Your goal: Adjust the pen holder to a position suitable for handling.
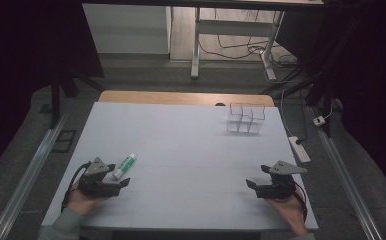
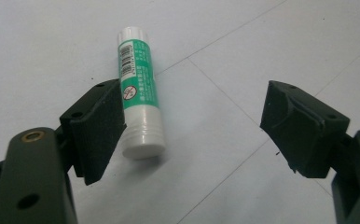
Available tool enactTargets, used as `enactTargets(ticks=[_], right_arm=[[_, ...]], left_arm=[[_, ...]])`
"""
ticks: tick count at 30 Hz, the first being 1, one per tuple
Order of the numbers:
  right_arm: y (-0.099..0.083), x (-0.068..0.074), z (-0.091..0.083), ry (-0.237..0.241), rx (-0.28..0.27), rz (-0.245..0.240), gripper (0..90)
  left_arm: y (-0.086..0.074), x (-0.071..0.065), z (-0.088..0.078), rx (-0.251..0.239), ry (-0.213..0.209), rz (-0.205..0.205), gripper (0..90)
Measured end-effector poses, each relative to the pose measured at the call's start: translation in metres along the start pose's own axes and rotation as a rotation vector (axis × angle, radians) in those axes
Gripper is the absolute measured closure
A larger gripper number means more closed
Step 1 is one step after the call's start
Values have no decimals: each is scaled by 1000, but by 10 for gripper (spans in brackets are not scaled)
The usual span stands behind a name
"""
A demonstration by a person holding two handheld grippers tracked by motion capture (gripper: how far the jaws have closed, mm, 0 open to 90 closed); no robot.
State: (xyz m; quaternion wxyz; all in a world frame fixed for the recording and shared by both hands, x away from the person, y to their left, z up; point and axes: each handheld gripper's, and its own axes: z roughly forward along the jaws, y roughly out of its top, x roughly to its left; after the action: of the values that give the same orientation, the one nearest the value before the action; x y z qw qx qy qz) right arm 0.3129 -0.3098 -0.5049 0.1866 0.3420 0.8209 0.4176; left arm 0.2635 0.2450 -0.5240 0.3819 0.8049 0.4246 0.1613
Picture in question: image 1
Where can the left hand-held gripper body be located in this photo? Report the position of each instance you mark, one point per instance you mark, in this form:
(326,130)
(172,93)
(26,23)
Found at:
(96,166)

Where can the clear acrylic organizer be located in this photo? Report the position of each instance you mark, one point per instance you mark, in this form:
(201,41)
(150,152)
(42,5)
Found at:
(246,118)

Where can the white table mat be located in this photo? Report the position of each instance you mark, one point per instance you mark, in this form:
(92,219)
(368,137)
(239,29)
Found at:
(187,160)

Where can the wooden table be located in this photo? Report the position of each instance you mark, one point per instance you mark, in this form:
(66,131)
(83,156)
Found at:
(167,98)

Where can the black stand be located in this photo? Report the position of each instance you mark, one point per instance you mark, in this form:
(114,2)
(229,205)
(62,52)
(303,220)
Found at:
(321,90)
(55,100)

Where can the person's left hand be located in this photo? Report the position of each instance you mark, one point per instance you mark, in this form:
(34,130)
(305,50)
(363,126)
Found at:
(81,202)

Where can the white cabinet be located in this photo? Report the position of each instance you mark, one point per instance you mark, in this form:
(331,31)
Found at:
(127,30)

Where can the dark curtain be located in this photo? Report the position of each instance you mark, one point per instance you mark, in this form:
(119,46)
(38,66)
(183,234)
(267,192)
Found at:
(21,66)
(371,83)

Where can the white-legged desk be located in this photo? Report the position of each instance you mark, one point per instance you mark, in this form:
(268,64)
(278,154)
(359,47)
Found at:
(196,50)

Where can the black floor frame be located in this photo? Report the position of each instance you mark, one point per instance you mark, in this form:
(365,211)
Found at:
(64,141)

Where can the green and white glue stick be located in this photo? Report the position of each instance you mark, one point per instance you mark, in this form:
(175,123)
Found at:
(125,165)

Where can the white power strip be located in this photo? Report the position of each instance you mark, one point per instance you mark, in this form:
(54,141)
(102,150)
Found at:
(299,150)

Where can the person's right hand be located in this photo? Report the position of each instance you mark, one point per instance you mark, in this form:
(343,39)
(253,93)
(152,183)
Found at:
(289,213)

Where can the metal floor rail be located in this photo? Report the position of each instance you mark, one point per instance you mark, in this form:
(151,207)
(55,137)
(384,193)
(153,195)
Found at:
(31,173)
(344,173)

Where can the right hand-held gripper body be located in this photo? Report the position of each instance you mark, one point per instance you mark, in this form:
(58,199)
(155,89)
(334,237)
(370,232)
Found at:
(279,183)

